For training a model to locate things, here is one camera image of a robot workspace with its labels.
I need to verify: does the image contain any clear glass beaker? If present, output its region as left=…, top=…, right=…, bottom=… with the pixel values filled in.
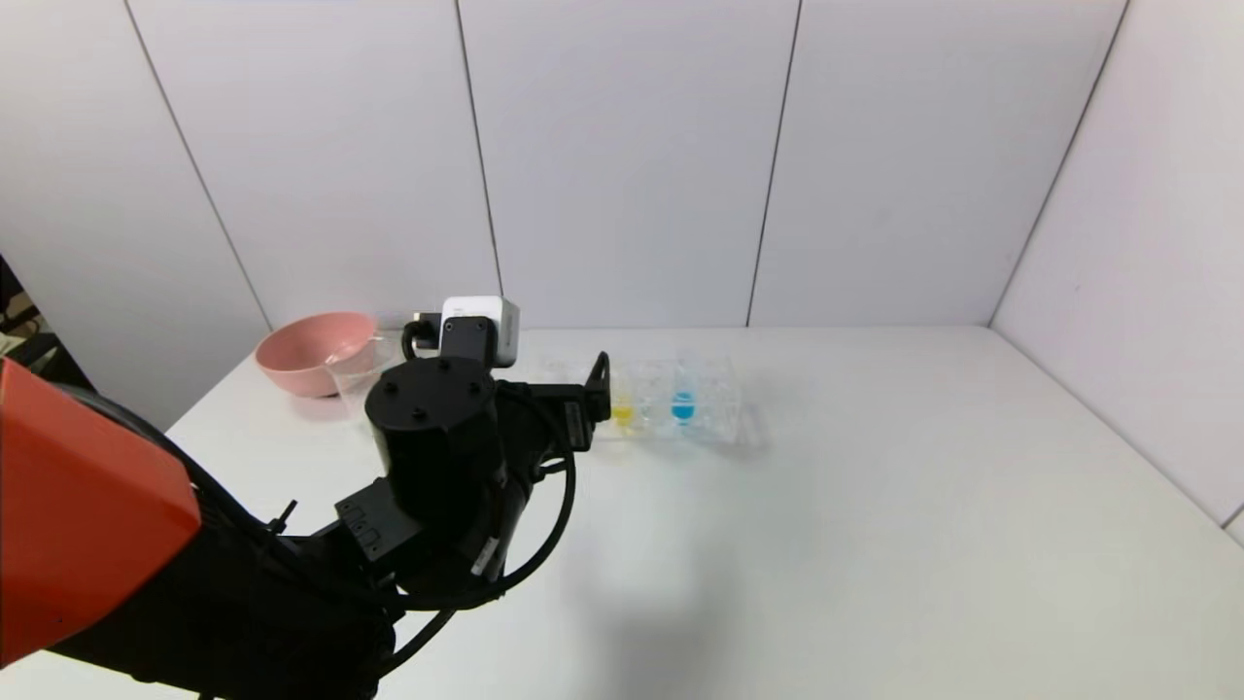
left=326, top=336, right=392, bottom=417

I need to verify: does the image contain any test tube with yellow pigment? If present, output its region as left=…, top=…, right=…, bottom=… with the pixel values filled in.
left=610, top=358, right=638, bottom=431

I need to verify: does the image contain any long black hanging cable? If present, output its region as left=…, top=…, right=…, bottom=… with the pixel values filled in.
left=374, top=608, right=458, bottom=683

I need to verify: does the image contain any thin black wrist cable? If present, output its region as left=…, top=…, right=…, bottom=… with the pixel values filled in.
left=389, top=389, right=580, bottom=613

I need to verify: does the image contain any clear plastic test tube rack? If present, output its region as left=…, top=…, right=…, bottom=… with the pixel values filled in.
left=539, top=352, right=744, bottom=448

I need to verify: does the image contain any dark background furniture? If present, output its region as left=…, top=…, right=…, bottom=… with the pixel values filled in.
left=0, top=255, right=93, bottom=390

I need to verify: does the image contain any pink plastic bowl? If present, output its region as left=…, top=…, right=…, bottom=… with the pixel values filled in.
left=255, top=312, right=382, bottom=399

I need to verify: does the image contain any test tube with blue pigment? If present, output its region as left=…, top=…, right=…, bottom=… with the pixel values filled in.
left=672, top=352, right=702, bottom=428

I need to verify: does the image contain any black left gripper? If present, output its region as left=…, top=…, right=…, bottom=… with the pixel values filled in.
left=498, top=350, right=611, bottom=452

